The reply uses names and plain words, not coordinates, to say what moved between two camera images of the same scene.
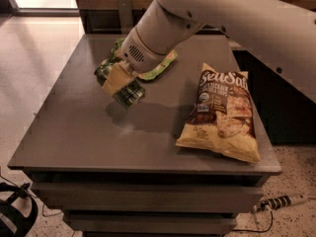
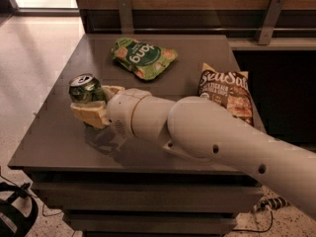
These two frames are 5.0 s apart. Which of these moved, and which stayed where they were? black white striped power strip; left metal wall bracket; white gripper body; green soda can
Moved: green soda can; white gripper body
Stayed: left metal wall bracket; black white striped power strip
